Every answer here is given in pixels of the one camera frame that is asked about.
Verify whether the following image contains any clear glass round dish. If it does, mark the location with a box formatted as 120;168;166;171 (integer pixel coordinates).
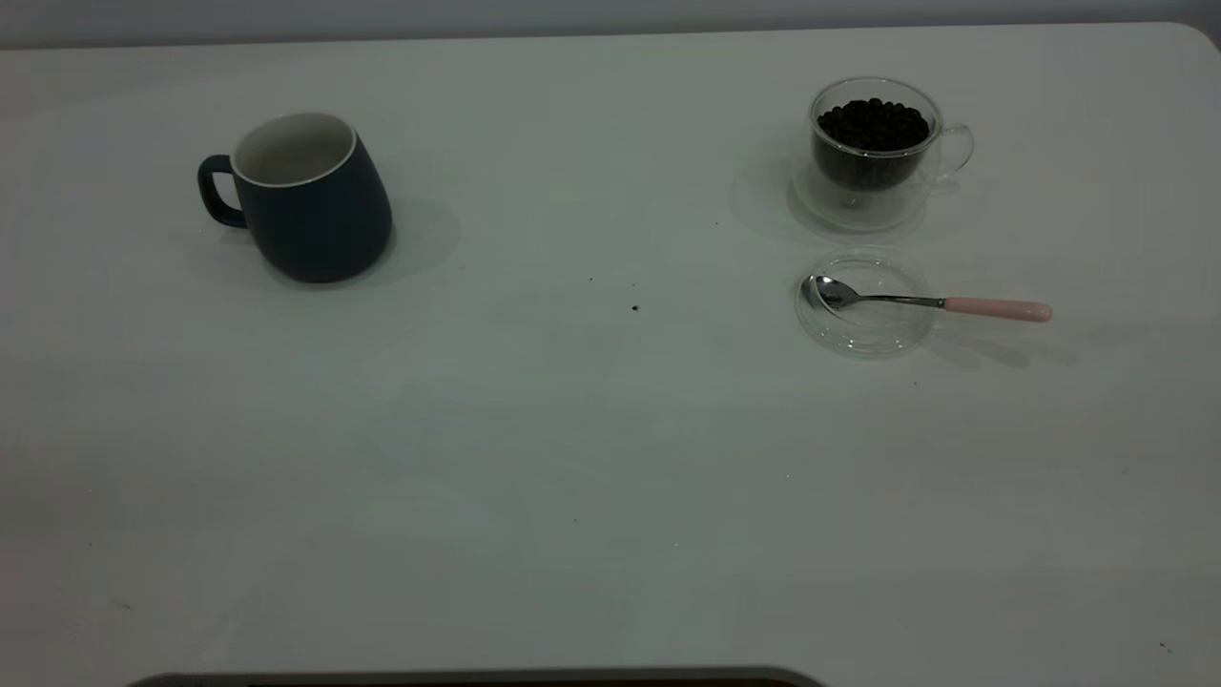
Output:
795;248;938;360

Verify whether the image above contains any dark blue ceramic mug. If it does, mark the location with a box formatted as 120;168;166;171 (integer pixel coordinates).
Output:
197;111;394;284

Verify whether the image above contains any dark coffee beans pile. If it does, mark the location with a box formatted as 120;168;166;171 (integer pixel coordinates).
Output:
813;97;931;190

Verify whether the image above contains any clear glass handled cup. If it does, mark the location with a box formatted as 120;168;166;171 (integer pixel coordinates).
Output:
809;76;976;207

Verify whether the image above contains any metal spoon pink handle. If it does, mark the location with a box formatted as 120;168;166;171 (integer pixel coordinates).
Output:
801;275;1054;323

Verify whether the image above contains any clear glass saucer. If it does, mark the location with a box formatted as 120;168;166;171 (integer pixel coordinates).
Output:
788;157;931;235

